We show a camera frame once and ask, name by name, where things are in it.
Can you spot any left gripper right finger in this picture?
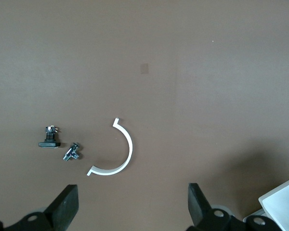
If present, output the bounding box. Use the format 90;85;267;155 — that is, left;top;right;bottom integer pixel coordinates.
186;183;232;231

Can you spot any black switch module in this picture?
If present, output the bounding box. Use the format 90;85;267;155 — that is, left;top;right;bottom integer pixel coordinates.
38;125;63;149

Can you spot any small chrome metal fitting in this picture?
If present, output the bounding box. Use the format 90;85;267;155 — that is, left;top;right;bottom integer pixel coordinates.
63;142;84;161

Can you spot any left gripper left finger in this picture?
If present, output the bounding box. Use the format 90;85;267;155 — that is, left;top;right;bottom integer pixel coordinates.
19;184;79;231

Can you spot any white half ring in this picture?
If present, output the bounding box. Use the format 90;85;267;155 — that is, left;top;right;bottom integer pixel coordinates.
86;117;133;177

